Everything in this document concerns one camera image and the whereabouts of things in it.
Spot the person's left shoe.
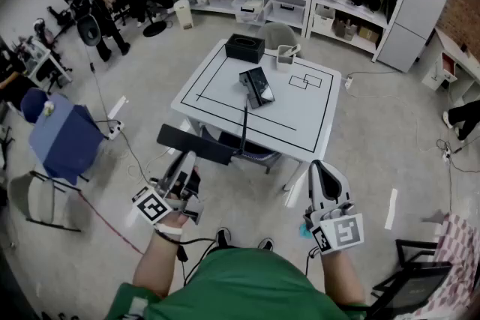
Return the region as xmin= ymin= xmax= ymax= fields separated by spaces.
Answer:
xmin=215 ymin=227 xmax=232 ymax=248

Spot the dark blue chair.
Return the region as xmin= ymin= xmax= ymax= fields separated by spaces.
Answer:
xmin=200 ymin=125 xmax=281 ymax=164

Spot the white wrist strap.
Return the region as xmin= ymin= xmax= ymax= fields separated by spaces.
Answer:
xmin=154 ymin=223 xmax=185 ymax=237

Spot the white storage basket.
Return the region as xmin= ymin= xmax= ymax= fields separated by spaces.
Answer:
xmin=313 ymin=3 xmax=336 ymax=33

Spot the white refrigerator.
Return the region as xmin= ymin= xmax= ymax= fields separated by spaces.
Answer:
xmin=376 ymin=0 xmax=452 ymax=74

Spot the red floor cable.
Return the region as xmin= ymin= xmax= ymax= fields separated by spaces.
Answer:
xmin=76 ymin=190 xmax=146 ymax=256

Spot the black round light stand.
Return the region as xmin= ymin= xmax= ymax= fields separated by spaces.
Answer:
xmin=76 ymin=16 xmax=116 ymax=132

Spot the grey padded chair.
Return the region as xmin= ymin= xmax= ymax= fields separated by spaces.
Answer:
xmin=257 ymin=21 xmax=301 ymax=59

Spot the white waste bin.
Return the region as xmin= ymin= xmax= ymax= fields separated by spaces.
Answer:
xmin=173 ymin=0 xmax=194 ymax=31

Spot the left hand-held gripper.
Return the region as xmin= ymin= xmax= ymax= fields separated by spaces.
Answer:
xmin=131 ymin=151 xmax=206 ymax=226

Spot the black tissue box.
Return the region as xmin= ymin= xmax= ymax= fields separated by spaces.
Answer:
xmin=224 ymin=33 xmax=266 ymax=64

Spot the white cabinet with red drawer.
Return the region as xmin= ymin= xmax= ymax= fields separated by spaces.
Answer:
xmin=421 ymin=50 xmax=459 ymax=91

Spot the person's green shirt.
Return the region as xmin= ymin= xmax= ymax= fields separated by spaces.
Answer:
xmin=106 ymin=247 xmax=371 ymax=320

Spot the black rectangular box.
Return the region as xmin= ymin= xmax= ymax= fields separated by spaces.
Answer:
xmin=238 ymin=67 xmax=276 ymax=110

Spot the person's right forearm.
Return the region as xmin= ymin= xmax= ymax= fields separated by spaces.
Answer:
xmin=318 ymin=249 xmax=367 ymax=307

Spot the grey folding chair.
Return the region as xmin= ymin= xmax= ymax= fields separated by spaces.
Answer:
xmin=7 ymin=170 xmax=91 ymax=234

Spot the brown cardboard box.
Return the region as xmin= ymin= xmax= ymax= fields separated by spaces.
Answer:
xmin=358 ymin=25 xmax=380 ymax=44

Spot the white desk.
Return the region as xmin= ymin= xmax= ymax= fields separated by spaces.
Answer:
xmin=433 ymin=27 xmax=480 ymax=106

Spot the blue cloth covered table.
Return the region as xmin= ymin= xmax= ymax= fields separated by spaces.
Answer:
xmin=20 ymin=88 xmax=107 ymax=187

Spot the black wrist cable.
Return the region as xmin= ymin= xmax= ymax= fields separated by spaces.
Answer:
xmin=153 ymin=228 xmax=221 ymax=288

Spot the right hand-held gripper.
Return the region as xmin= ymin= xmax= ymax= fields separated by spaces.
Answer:
xmin=303 ymin=160 xmax=365 ymax=256

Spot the black frame chair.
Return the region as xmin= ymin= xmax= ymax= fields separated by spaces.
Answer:
xmin=395 ymin=238 xmax=440 ymax=269

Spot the person's left forearm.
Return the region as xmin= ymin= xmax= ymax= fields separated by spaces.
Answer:
xmin=133 ymin=211 xmax=191 ymax=299

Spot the pink checkered cloth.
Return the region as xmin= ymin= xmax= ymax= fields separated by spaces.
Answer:
xmin=410 ymin=212 xmax=480 ymax=320

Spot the white desk organizer container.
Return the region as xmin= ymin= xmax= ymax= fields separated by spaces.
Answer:
xmin=276 ymin=43 xmax=301 ymax=72

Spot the black flat panel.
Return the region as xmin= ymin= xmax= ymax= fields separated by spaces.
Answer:
xmin=370 ymin=261 xmax=455 ymax=314

